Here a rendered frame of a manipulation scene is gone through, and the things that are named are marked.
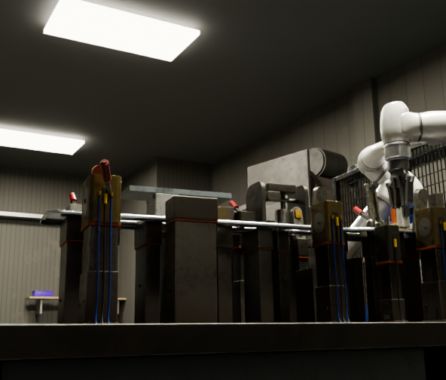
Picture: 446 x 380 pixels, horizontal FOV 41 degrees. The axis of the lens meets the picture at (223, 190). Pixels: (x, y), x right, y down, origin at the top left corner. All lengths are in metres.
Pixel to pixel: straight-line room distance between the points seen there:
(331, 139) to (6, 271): 5.44
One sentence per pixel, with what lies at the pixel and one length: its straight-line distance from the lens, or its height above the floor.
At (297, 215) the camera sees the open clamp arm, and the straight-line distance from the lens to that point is 2.06.
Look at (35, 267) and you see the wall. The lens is 10.01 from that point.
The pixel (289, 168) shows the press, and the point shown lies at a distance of 5.76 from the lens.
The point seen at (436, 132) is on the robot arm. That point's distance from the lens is 2.21.
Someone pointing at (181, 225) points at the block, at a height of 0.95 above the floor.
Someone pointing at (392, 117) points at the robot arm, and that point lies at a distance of 2.19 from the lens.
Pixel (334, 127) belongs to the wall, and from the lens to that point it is 7.13.
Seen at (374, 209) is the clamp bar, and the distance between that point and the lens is 2.27.
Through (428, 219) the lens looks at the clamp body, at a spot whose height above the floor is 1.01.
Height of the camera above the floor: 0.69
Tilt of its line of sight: 13 degrees up
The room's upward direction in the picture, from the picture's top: 1 degrees counter-clockwise
